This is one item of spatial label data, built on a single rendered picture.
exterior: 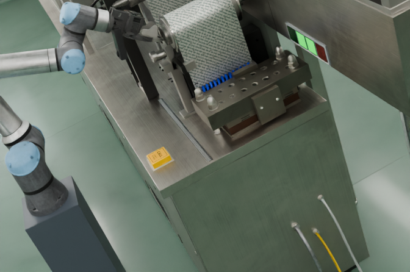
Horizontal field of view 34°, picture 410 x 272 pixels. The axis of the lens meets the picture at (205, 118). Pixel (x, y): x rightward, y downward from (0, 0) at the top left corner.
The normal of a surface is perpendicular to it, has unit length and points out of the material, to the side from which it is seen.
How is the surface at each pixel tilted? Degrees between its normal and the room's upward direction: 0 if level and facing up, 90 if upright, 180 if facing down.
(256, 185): 90
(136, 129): 0
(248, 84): 0
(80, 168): 0
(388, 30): 90
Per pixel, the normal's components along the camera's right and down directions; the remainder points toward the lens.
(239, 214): 0.37, 0.41
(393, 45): -0.87, 0.46
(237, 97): -0.32, -0.79
